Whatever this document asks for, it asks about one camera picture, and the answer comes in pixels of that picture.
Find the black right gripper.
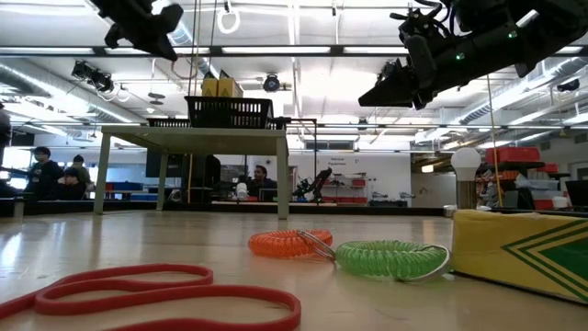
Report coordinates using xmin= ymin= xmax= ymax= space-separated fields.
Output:
xmin=357 ymin=27 xmax=520 ymax=110

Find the green perforated metal shelf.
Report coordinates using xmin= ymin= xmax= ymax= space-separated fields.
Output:
xmin=94 ymin=126 xmax=290 ymax=221

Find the white hanging cable loop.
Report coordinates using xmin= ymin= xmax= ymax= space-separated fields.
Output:
xmin=215 ymin=8 xmax=242 ymax=36

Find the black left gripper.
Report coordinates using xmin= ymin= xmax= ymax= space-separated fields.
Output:
xmin=103 ymin=0 xmax=185 ymax=63

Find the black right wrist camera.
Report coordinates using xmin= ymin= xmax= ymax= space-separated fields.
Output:
xmin=390 ymin=6 xmax=454 ymax=45

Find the yellow hanging cord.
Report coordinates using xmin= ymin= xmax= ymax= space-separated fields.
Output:
xmin=485 ymin=73 xmax=504 ymax=208

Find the black computer monitor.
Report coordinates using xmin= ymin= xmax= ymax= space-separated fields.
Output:
xmin=564 ymin=178 xmax=588 ymax=208

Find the white bulb on metal stand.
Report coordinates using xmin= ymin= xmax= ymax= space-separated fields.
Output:
xmin=448 ymin=145 xmax=482 ymax=211

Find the person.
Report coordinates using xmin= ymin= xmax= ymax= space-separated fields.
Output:
xmin=71 ymin=154 xmax=93 ymax=185
xmin=247 ymin=164 xmax=279 ymax=200
xmin=25 ymin=145 xmax=65 ymax=201
xmin=54 ymin=167 xmax=88 ymax=201

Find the red plastic bin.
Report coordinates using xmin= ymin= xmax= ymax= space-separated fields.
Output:
xmin=485 ymin=145 xmax=542 ymax=166

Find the red rubber band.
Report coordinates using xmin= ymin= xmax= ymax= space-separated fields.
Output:
xmin=0 ymin=262 xmax=303 ymax=331

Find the green coil wrist band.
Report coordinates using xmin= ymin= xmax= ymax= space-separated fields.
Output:
xmin=334 ymin=239 xmax=454 ymax=282

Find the yellow green crayon box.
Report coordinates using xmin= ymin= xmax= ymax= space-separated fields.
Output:
xmin=450 ymin=209 xmax=588 ymax=305

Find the orange coil wrist band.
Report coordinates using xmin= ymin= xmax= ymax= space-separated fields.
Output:
xmin=247 ymin=228 xmax=337 ymax=263

